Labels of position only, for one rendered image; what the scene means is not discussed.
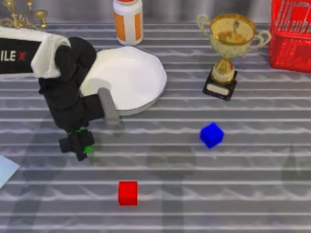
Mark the blue cube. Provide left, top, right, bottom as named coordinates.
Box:
left=199, top=122, right=225, bottom=150

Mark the green object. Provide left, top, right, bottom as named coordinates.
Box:
left=69, top=128, right=93, bottom=154

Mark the red plastic basket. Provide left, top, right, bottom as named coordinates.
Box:
left=269, top=0, right=311, bottom=73

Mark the gold trophy cup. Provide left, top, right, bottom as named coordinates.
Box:
left=196, top=13, right=272, bottom=101

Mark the light blue paper sheet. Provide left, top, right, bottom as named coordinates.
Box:
left=0, top=155, right=21, bottom=189

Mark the white round plate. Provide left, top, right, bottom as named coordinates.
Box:
left=79, top=46, right=168, bottom=117

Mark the red cube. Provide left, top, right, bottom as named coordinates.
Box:
left=118, top=180, right=139, bottom=207

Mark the gold candelabra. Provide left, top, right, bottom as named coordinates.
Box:
left=0, top=0, right=49, bottom=31

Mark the white and orange bottle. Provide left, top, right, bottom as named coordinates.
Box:
left=112, top=0, right=144, bottom=47

